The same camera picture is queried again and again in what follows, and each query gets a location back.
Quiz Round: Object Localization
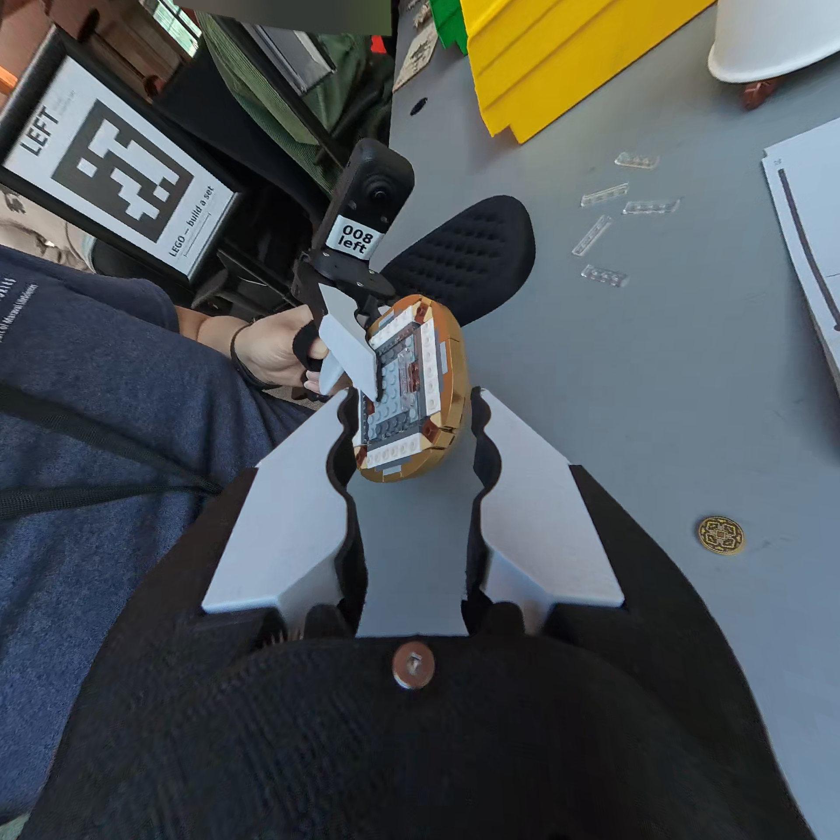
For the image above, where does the brown lego piece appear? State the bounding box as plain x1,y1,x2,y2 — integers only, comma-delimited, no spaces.
742,77,785,111

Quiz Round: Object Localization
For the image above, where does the person's left forearm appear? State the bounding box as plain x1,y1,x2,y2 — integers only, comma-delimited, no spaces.
174,305,253,368

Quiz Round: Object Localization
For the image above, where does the person's blue sweater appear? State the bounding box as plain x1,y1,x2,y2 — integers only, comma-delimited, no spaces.
0,246,316,821

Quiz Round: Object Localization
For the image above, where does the person's left hand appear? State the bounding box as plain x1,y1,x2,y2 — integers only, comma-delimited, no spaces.
243,307,329,398

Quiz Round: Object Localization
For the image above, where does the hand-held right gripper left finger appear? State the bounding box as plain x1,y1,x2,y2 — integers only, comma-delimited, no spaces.
201,388,366,635

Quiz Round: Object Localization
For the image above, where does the round gold lego base model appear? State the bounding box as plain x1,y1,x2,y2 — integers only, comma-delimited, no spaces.
352,294,472,488

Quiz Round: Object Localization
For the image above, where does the black wrist band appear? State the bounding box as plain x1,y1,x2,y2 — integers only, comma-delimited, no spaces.
230,320,277,391

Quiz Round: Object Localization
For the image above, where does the framed black white marker sign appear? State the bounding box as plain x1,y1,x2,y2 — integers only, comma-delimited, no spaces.
0,26,249,284

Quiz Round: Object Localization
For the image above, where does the gold round patterned lego tile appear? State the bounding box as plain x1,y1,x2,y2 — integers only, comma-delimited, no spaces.
697,516,746,555

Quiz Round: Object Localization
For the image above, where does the green mesh office chair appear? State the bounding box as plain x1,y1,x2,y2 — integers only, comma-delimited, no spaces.
197,13,395,191

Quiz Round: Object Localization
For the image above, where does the green plastic bin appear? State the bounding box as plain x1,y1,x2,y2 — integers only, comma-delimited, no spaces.
430,0,469,56

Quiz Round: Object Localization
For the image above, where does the black wrist rest pad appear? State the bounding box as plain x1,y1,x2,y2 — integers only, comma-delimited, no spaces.
381,195,537,329

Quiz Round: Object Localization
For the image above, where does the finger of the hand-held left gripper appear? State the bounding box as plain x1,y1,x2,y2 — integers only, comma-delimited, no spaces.
318,281,386,403

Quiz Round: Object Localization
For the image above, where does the white paper cup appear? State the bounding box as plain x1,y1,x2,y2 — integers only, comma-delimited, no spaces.
707,0,840,85

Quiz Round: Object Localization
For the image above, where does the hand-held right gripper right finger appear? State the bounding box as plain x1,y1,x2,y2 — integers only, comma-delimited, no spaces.
461,387,626,632

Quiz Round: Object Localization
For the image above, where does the lego instruction booklet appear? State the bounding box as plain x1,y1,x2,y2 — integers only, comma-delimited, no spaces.
761,117,840,398

